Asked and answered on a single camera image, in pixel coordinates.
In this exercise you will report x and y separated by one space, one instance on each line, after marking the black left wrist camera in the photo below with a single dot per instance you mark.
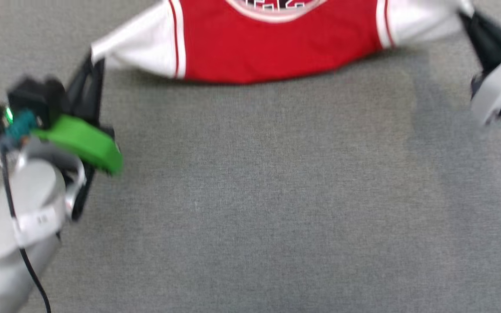
37 98

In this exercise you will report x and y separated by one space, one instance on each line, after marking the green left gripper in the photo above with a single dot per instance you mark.
85 141

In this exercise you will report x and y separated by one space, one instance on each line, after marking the red and white jersey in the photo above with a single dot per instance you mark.
272 43

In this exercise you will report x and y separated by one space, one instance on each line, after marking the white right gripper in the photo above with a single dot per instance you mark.
500 84

